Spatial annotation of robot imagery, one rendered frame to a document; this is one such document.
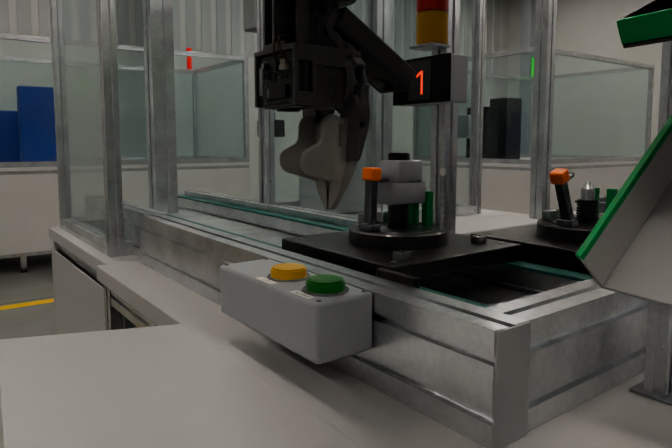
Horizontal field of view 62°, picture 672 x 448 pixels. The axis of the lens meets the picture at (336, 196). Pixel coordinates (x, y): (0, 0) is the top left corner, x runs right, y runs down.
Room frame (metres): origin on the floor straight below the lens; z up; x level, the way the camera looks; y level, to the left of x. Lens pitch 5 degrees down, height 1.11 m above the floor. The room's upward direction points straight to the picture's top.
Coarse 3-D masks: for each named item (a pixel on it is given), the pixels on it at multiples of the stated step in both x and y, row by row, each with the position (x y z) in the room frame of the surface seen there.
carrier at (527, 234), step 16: (592, 192) 0.82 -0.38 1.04; (608, 192) 0.84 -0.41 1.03; (592, 208) 0.81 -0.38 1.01; (544, 224) 0.81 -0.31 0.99; (560, 224) 0.79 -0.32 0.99; (576, 224) 0.79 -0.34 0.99; (592, 224) 0.81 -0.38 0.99; (512, 240) 0.79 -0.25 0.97; (528, 240) 0.79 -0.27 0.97; (544, 240) 0.79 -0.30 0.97; (560, 240) 0.78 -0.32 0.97; (576, 240) 0.77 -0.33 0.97; (528, 256) 0.77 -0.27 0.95; (544, 256) 0.75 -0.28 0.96; (560, 256) 0.73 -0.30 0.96
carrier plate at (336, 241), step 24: (288, 240) 0.79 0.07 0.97; (312, 240) 0.79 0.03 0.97; (336, 240) 0.79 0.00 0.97; (456, 240) 0.79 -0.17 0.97; (336, 264) 0.70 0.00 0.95; (360, 264) 0.66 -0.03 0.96; (384, 264) 0.63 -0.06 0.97; (408, 264) 0.63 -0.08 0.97; (432, 264) 0.65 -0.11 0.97; (456, 264) 0.68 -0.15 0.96; (480, 264) 0.70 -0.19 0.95
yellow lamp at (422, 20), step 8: (416, 16) 0.89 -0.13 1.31; (424, 16) 0.87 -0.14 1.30; (432, 16) 0.87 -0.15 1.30; (440, 16) 0.87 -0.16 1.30; (448, 16) 0.89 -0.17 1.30; (416, 24) 0.89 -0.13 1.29; (424, 24) 0.87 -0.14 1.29; (432, 24) 0.87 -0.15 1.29; (440, 24) 0.87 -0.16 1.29; (416, 32) 0.89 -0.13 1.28; (424, 32) 0.87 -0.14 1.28; (432, 32) 0.87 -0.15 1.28; (440, 32) 0.87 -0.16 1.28; (416, 40) 0.89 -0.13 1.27; (424, 40) 0.87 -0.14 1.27; (432, 40) 0.87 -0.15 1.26; (440, 40) 0.87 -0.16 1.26
